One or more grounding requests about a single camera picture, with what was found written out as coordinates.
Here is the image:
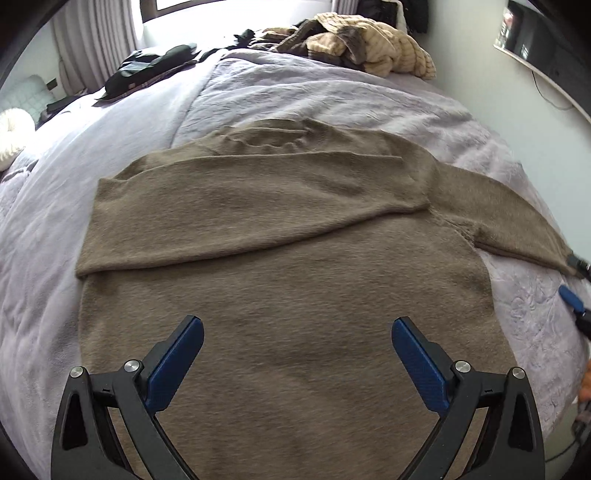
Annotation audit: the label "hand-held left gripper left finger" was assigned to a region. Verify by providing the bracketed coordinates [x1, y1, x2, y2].
[52, 315, 205, 480]

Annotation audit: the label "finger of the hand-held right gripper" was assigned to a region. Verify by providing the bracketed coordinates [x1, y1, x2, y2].
[558, 285, 591, 340]
[568, 252, 591, 278]

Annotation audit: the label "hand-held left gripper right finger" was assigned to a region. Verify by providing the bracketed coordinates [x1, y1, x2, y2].
[391, 316, 546, 480]

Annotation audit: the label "brown knit sweater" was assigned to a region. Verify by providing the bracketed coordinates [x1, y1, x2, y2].
[75, 119, 586, 480]

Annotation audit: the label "cream striped clothes pile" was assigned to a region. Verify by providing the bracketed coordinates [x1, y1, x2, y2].
[295, 13, 437, 82]

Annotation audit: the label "black folded clothes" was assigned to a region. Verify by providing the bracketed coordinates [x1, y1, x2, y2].
[95, 43, 200, 101]

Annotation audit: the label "lavender bed blanket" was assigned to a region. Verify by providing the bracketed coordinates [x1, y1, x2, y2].
[0, 48, 591, 467]

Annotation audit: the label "white round pillow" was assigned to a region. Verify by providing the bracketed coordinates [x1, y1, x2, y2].
[0, 108, 36, 169]

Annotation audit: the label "grey quilted headboard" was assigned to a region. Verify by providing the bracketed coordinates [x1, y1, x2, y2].
[0, 75, 88, 121]

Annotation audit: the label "small black garment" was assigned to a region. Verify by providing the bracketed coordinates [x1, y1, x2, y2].
[227, 29, 257, 49]

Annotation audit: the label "grey striped curtain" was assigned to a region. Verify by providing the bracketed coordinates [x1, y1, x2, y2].
[50, 0, 140, 92]

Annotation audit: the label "dark brown garment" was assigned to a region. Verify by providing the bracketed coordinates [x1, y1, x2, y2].
[252, 24, 345, 60]

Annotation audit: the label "window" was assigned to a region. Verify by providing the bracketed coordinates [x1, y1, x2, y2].
[139, 0, 339, 25]

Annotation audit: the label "thin black cable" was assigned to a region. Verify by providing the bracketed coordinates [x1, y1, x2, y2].
[531, 69, 574, 110]

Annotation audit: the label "wall-mounted television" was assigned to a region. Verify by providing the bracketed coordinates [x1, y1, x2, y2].
[493, 0, 591, 125]

